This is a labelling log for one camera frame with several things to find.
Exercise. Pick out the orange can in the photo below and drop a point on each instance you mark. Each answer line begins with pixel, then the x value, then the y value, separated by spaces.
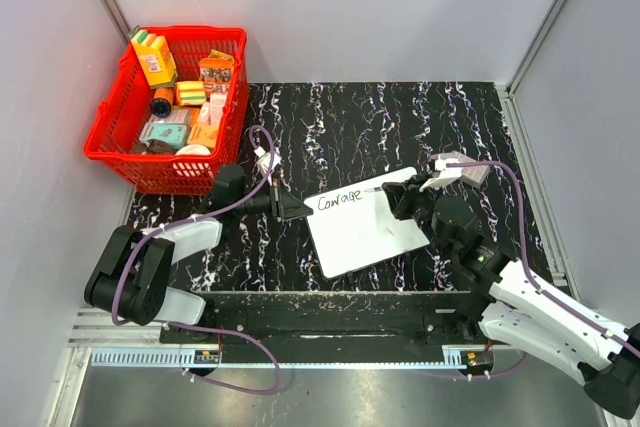
pixel 162 102

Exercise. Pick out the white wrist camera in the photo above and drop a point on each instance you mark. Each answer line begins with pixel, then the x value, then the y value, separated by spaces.
pixel 266 161
pixel 447 169

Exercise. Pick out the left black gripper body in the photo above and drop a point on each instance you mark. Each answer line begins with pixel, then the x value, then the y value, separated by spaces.
pixel 268 201

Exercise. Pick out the white rectangular whiteboard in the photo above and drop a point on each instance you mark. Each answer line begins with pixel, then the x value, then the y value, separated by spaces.
pixel 352 230

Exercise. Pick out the yellow green sponge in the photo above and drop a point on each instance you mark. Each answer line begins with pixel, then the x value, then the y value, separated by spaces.
pixel 189 93

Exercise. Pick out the grey whiteboard eraser block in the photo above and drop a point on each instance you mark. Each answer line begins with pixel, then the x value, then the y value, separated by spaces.
pixel 473 176

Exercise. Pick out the orange small box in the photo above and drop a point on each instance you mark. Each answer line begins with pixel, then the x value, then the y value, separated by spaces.
pixel 204 135

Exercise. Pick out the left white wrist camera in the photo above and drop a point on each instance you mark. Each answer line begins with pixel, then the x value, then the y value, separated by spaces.
pixel 266 161

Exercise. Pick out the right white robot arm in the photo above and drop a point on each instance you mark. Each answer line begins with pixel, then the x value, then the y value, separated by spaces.
pixel 513 305

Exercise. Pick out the yellow juice carton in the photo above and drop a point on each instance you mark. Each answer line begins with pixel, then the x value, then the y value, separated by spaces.
pixel 155 58

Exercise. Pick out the pink white box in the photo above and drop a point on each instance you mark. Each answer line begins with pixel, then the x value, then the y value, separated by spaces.
pixel 211 111

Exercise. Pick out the orange snack box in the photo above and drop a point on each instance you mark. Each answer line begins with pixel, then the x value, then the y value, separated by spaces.
pixel 216 67

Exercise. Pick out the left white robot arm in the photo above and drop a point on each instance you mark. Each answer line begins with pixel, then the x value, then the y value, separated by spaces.
pixel 131 277

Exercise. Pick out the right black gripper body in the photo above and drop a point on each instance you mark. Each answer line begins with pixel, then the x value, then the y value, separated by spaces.
pixel 415 203

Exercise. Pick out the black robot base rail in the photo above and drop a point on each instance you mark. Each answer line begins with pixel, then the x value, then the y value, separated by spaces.
pixel 343 327

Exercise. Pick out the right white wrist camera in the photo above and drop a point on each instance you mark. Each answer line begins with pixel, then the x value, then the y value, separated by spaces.
pixel 447 169

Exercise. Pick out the white round lid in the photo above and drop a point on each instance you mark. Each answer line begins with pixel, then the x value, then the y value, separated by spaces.
pixel 193 150

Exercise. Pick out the red plastic shopping basket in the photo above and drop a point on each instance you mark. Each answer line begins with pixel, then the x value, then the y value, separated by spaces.
pixel 120 118

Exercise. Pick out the teal product box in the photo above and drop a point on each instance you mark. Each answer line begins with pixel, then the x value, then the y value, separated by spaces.
pixel 175 135

